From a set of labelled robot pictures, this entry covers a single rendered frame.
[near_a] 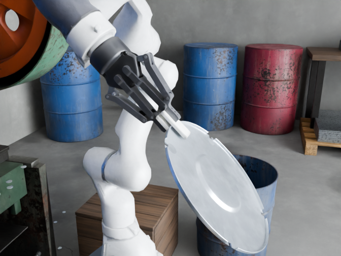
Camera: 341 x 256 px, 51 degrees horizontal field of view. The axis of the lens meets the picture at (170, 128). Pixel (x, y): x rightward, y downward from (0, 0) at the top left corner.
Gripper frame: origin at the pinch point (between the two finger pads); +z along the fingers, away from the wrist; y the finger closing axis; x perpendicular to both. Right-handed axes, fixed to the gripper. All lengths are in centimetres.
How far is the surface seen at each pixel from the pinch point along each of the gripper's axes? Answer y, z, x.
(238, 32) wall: -24, -15, 363
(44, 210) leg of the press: -99, -8, 54
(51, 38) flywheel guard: -42, -56, 63
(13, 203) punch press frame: -97, -18, 42
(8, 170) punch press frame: -88, -29, 44
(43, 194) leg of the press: -94, -13, 55
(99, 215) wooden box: -89, 11, 66
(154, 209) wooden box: -73, 28, 78
